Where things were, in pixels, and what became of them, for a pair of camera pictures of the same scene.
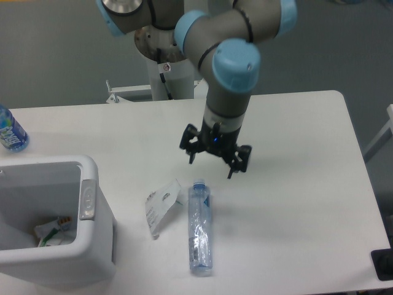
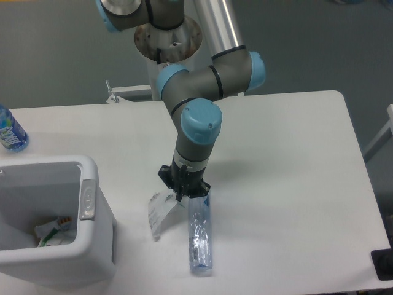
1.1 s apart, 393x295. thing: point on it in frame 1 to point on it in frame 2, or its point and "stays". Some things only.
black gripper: (214, 139) to (185, 183)
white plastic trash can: (35, 190) stays
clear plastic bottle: (199, 228) stays
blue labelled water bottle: (12, 135) stays
